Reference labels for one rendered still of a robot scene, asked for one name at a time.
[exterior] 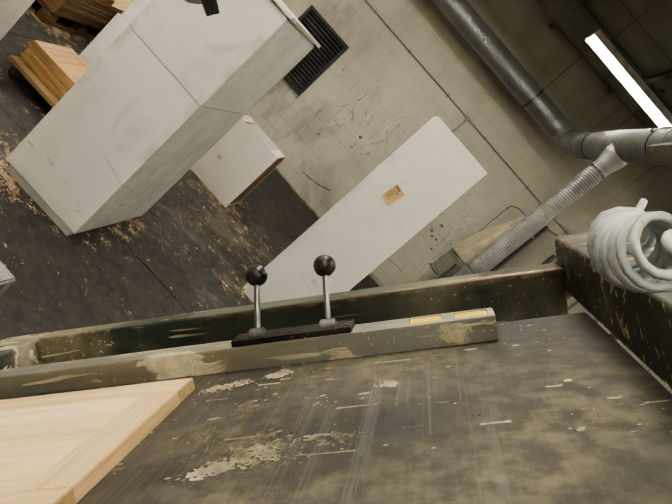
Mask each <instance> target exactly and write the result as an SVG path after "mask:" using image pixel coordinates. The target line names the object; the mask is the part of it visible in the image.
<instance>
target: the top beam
mask: <svg viewBox="0 0 672 504"><path fill-rule="evenodd" d="M588 235H589V232H586V233H579V234H573V235H566V236H559V237H556V238H555V247H556V255H557V261H559V262H560V263H562V264H563V267H562V268H563V270H564V272H565V278H566V286H567V289H566V291H567V292H568V293H569V294H570V295H571V296H572V297H573V298H575V299H576V300H577V301H578V302H579V303H580V304H581V305H582V306H583V307H584V308H585V309H586V310H587V311H588V312H590V313H591V314H592V315H593V316H594V317H595V318H596V319H597V320H598V321H599V322H600V323H601V324H602V325H604V326H605V327H606V328H607V329H608V330H609V331H610V332H611V333H612V334H613V335H614V336H615V337H616V338H617V339H619V340H620V341H621V342H622V343H623V344H624V345H625V346H626V347H627V348H628V349H629V350H630V351H631V352H632V353H634V354H635V355H636V356H637V357H638V358H639V359H640V360H641V361H642V362H643V363H644V364H645V365H646V366H648V367H649V368H650V369H651V370H652V371H653V372H654V373H655V374H656V375H657V376H658V377H659V378H660V379H661V380H663V381H664V382H665V383H666V384H667V385H668V386H669V387H670V388H671V389H672V291H669V292H660V293H644V294H643V293H640V292H637V293H634V292H631V291H628V290H625V289H622V288H619V287H616V286H614V285H611V284H609V283H608V282H607V281H606V280H604V278H603V277H602V276H601V275H600V274H599V273H598V272H597V271H596V270H595V269H594V268H593V265H592V264H591V260H590V257H589V254H588V250H587V240H588Z"/></svg>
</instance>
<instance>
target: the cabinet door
mask: <svg viewBox="0 0 672 504"><path fill-rule="evenodd" d="M194 389H195V386H194V382H193V379H192V378H187V379H178V380H170V381H161V382H153V383H144V384H136V385H127V386H119V387H110V388H101V389H93V390H84V391H76V392H67V393H59V394H50V395H42V396H33V397H24V398H16V399H7V400H0V504H76V503H77V502H78V501H80V500H81V499H82V498H83V497H84V496H85V495H86V494H87V493H88V492H89V491H90V490H91V489H92V488H93V487H94V486H95V485H96V484H97V483H98V482H99V481H100V480H101V479H102V478H103V477H104V476H105V475H106V474H108V473H109V472H110V471H111V470H112V469H113V468H114V467H115V466H116V465H117V464H118V463H119V462H120V461H121V460H122V459H123V458H124V457H125V456H126V455H127V454H128V453H129V452H130V451H131V450H132V449H133V448H135V447H136V446H137V445H138V444H139V443H140V442H141V441H142V440H143V439H144V438H145V437H146V436H147V435H148V434H149V433H150V432H151V431H152V430H153V429H154V428H155V427H156V426H157V425H158V424H159V423H160V422H161V421H163V420H164V419H165V418H166V417H167V416H168V415H169V414H170V413H171V412H172V411H173V410H174V409H175V408H176V407H177V406H178V405H179V404H180V403H181V402H182V401H183V400H184V399H185V398H186V397H187V396H188V395H190V394H191V393H192V392H193V391H194Z"/></svg>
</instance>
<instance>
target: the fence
mask: <svg viewBox="0 0 672 504"><path fill-rule="evenodd" d="M481 310H486V311H487V314H486V315H478V316H470V317H462V318H455V317H454V314H458V313H466V312H474V311H481ZM434 316H441V317H442V320H438V321H430V322H422V323H414V324H410V320H411V319H418V318H426V317H434ZM497 340H499V338H498V331H497V324H496V317H495V314H494V311H493V309H492V308H483V309H475V310H467V311H459V312H451V313H443V314H436V315H428V316H420V317H412V318H404V319H396V320H388V321H380V322H373V323H365V324H357V325H355V326H354V328H353V330H352V332H351V333H344V334H336V335H328V336H320V337H312V338H304V339H296V340H288V341H280V342H272V343H264V344H256V345H247V346H239V347H232V345H231V341H232V340H231V341H223V342H215V343H207V344H199V345H191V346H184V347H176V348H168V349H160V350H152V351H144V352H136V353H128V354H121V355H113V356H105V357H97V358H89V359H81V360H73V361H65V362H57V363H50V364H42V365H34V366H26V367H18V368H10V369H2V370H0V399H3V398H11V397H20V396H28V395H37V394H45V393H54V392H62V391H71V390H79V389H88V388H96V387H105V386H113V385H122V384H130V383H139V382H147V381H156V380H165V379H173V378H182V377H190V376H199V375H207V374H216V373H224V372H233V371H241V370H250V369H258V368H267V367H275V366H284V365H292V364H301V363H309V362H318V361H326V360H335V359H343V358H352V357H360V356H369V355H377V354H386V353H395V352H403V351H412V350H420V349H429V348H437V347H446V346H454V345H463V344H471V343H480V342H488V341H497Z"/></svg>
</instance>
